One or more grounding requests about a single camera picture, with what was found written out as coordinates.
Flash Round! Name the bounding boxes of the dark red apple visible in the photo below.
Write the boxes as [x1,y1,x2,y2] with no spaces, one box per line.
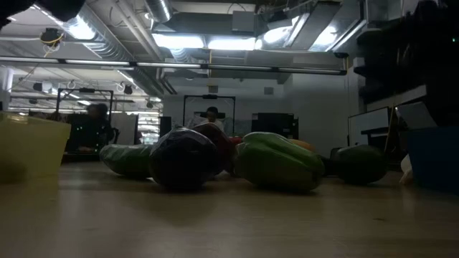
[193,123,237,176]

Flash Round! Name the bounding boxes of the yellow plastic basket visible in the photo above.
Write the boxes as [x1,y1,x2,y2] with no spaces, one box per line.
[0,111,72,180]

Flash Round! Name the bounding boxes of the round silver air duct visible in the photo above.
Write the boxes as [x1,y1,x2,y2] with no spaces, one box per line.
[144,0,174,23]

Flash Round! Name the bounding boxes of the grey ceiling box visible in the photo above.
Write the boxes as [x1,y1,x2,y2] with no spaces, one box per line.
[232,10,256,34]

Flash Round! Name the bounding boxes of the dark green avocado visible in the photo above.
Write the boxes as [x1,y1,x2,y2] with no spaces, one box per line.
[335,144,388,186]

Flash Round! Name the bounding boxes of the ceiling light panel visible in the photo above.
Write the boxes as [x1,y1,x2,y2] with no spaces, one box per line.
[207,37,257,52]
[152,33,205,49]

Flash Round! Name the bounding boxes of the long silver ceiling rail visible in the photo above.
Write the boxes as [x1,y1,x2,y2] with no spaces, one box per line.
[0,56,348,76]

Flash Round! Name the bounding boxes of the tilted grey monitor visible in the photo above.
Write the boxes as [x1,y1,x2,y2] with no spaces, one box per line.
[396,101,438,130]

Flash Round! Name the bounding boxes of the dark wall shelving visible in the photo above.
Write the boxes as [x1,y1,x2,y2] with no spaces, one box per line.
[353,17,430,105]

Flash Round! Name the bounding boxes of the green cucumber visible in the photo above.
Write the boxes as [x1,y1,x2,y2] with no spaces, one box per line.
[99,143,155,179]

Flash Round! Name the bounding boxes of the white cabinet panel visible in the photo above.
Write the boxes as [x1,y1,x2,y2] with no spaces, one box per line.
[110,113,139,145]

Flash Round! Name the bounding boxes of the person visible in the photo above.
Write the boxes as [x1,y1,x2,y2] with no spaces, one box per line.
[199,106,225,132]
[77,102,115,153]

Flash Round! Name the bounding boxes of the large green bell pepper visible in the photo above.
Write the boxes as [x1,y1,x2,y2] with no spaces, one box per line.
[233,131,326,191]

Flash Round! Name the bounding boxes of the white plastic bag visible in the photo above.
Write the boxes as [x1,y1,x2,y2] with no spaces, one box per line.
[399,153,414,186]

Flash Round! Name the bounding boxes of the blue plastic basket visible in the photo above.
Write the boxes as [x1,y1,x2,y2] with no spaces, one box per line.
[407,125,459,193]

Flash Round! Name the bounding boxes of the orange citrus fruit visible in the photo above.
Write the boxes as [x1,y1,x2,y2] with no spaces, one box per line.
[289,138,316,152]

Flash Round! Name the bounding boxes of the black rig frame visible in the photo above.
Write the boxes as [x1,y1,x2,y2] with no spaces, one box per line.
[55,87,115,123]
[182,94,237,135]

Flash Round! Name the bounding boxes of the short dark purple eggplant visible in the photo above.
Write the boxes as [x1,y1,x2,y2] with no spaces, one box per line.
[148,125,225,189]

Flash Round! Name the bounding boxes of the white board panel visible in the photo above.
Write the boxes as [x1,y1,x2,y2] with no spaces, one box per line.
[347,106,392,146]

